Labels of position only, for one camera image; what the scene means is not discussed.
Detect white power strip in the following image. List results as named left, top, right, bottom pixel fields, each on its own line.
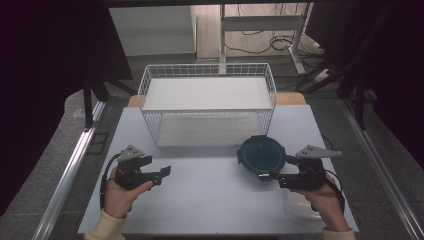
left=312, top=67, right=335, bottom=83

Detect black stand legs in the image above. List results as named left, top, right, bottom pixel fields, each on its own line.
left=336, top=71, right=379, bottom=132
left=82, top=64, right=138, bottom=130

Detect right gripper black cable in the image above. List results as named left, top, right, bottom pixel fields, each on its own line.
left=323, top=168, right=346, bottom=215

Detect black rectangular floor frame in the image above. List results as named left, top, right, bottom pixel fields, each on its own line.
left=86, top=132, right=110, bottom=156

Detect aluminium rail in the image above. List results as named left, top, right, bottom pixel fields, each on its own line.
left=31, top=99, right=107, bottom=240
left=339, top=98, right=424, bottom=240

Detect white metal desk frame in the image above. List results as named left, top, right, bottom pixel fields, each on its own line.
left=218, top=2, right=313, bottom=76

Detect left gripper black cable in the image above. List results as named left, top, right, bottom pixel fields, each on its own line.
left=98, top=152, right=123, bottom=212

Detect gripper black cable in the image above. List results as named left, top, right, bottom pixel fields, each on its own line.
left=98, top=152, right=123, bottom=212
left=323, top=168, right=346, bottom=215

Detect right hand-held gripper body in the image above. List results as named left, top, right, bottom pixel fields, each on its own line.
left=277, top=144, right=343, bottom=192

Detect black floor cables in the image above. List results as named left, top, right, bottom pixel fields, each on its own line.
left=223, top=3, right=326, bottom=58

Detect person's left hand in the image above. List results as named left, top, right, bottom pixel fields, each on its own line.
left=103, top=166, right=155, bottom=220

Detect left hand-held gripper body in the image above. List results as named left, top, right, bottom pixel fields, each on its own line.
left=114, top=144, right=155, bottom=191

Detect dark curtain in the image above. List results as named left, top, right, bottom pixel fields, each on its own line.
left=304, top=0, right=424, bottom=168
left=0, top=0, right=134, bottom=218

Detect white cabinet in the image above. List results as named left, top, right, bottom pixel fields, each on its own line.
left=108, top=5, right=198, bottom=58

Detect white wire shelf rack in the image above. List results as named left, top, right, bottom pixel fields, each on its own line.
left=137, top=62, right=278, bottom=148

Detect round dark blue lidded container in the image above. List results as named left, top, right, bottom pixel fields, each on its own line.
left=236, top=134, right=288, bottom=178

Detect person's right hand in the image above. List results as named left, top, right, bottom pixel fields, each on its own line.
left=292, top=173, right=352, bottom=232

